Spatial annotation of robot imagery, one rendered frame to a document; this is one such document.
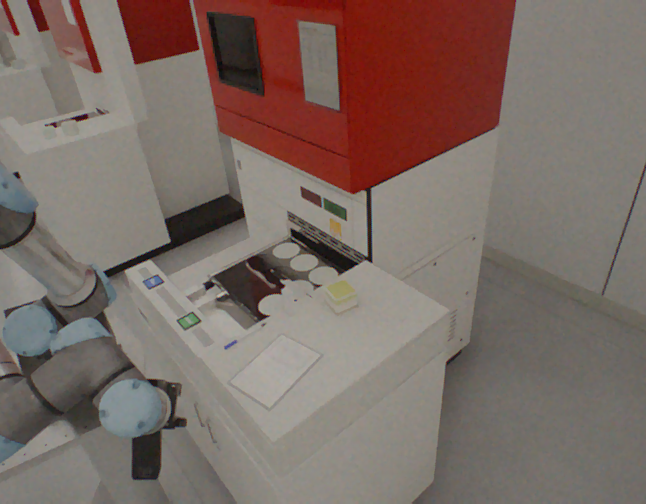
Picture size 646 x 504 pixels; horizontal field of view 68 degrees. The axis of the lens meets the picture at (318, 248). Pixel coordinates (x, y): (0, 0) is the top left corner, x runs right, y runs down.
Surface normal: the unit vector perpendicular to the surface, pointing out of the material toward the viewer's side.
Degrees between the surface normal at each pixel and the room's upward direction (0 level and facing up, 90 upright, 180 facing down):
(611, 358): 0
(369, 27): 90
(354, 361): 0
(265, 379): 0
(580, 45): 90
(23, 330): 50
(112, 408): 38
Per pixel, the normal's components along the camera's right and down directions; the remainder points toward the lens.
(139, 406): 0.15, -0.33
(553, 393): -0.07, -0.82
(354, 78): 0.63, 0.40
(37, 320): 0.17, -0.11
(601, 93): -0.77, 0.40
